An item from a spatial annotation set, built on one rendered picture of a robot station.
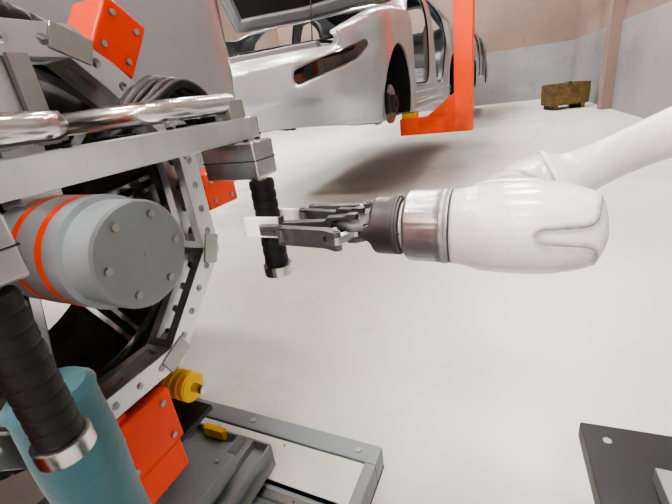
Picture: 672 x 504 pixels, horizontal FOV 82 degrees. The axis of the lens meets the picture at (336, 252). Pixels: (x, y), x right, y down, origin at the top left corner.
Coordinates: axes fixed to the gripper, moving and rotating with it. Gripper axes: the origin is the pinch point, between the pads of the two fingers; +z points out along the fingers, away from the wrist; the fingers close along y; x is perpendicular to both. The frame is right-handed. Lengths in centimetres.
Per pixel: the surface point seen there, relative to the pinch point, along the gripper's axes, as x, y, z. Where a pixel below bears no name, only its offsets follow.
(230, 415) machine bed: -75, 24, 48
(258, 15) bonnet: 94, 325, 201
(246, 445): -66, 10, 29
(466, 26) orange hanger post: 55, 348, 12
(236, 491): -66, -2, 23
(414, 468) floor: -83, 29, -11
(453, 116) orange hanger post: -17, 348, 23
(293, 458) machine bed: -75, 16, 20
